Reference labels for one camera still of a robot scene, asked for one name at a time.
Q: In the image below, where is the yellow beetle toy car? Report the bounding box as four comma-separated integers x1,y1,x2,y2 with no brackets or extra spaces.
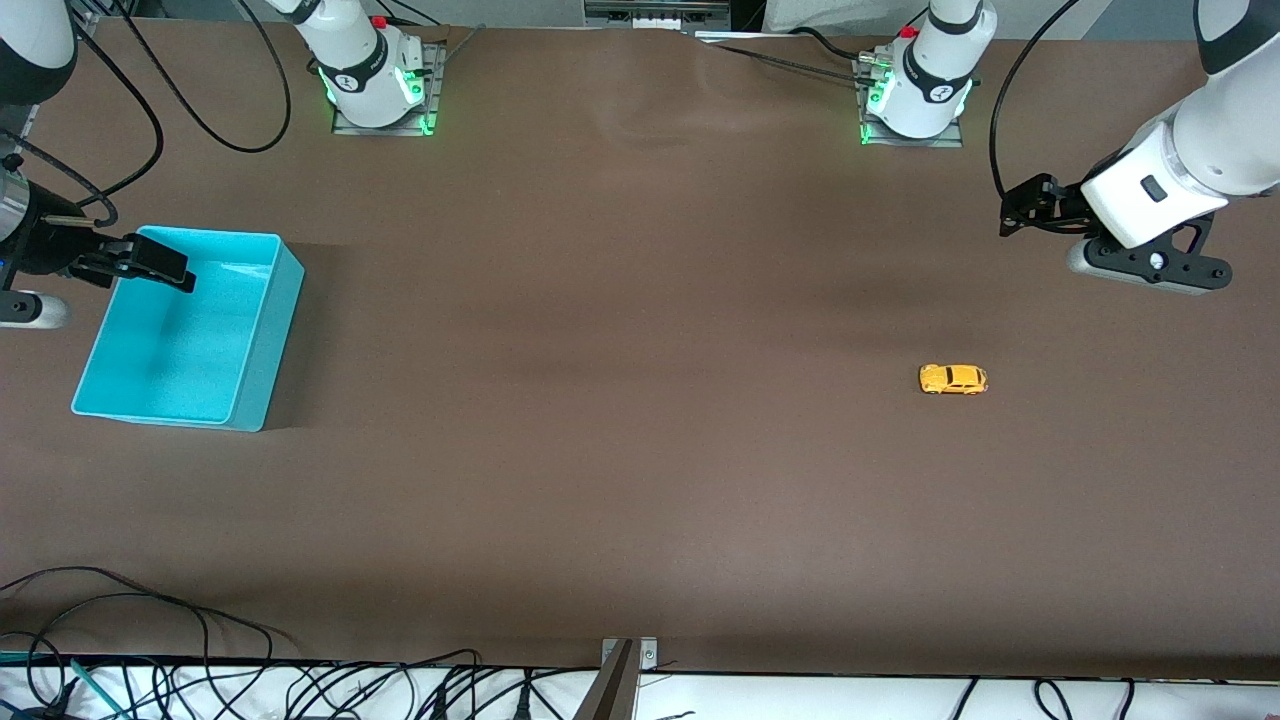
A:
918,363,990,396

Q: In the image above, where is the teal plastic storage bin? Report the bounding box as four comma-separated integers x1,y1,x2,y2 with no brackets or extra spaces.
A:
70,225,306,433

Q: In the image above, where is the grey power strip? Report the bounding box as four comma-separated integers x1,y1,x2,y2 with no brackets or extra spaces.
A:
583,0,733,33

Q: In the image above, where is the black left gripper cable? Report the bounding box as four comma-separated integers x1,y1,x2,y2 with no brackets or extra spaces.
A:
989,0,1083,197

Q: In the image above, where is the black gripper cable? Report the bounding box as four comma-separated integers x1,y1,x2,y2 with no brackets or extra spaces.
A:
0,10,167,227
989,0,1083,197

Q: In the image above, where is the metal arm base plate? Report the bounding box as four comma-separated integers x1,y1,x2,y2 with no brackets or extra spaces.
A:
332,40,448,137
858,55,966,149

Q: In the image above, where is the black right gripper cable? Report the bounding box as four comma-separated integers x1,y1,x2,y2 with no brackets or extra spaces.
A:
0,10,167,227

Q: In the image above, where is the black looping arm cable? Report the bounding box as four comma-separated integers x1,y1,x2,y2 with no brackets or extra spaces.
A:
112,0,293,155

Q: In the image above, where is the black base power cable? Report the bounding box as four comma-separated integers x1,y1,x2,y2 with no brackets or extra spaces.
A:
695,25,883,87

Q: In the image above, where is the long black loop cable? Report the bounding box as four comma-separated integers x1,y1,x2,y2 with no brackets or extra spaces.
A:
0,567,277,720

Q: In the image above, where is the tangled black cable bundle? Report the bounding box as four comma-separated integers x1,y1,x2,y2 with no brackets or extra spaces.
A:
270,648,601,720

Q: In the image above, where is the metal table clamp bracket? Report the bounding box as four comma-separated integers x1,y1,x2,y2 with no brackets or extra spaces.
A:
574,637,661,720

